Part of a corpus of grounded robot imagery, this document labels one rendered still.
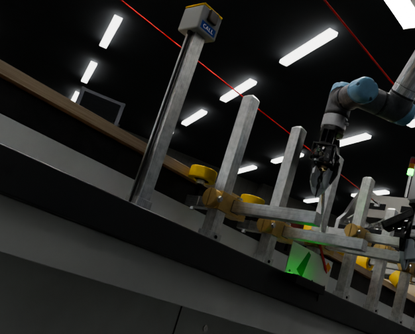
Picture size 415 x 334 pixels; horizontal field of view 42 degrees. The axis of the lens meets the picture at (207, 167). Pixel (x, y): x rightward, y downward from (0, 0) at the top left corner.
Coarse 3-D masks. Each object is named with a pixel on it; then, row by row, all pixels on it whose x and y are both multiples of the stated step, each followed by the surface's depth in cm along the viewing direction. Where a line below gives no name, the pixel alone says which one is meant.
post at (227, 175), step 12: (252, 96) 147; (240, 108) 149; (252, 108) 147; (240, 120) 147; (252, 120) 148; (240, 132) 145; (228, 144) 146; (240, 144) 145; (228, 156) 144; (240, 156) 145; (228, 168) 143; (228, 180) 142; (228, 192) 142; (216, 216) 139; (204, 228) 140; (216, 228) 140
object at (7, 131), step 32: (0, 96) 119; (32, 96) 124; (0, 128) 119; (32, 128) 125; (64, 128) 131; (64, 160) 131; (96, 160) 138; (128, 160) 145; (128, 192) 146; (160, 192) 154; (192, 192) 163; (192, 224) 164; (224, 224) 175; (0, 256) 121; (0, 288) 121; (32, 288) 127; (64, 288) 133; (96, 288) 140; (352, 288) 238; (384, 288) 261; (0, 320) 121; (32, 320) 127; (64, 320) 134; (96, 320) 140; (128, 320) 148; (160, 320) 157; (192, 320) 166; (224, 320) 177
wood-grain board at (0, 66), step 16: (0, 64) 116; (16, 80) 118; (32, 80) 121; (48, 96) 124; (64, 96) 127; (64, 112) 130; (80, 112) 130; (96, 128) 135; (112, 128) 137; (128, 144) 142; (144, 144) 145; (176, 160) 154; (336, 256) 222; (368, 272) 243
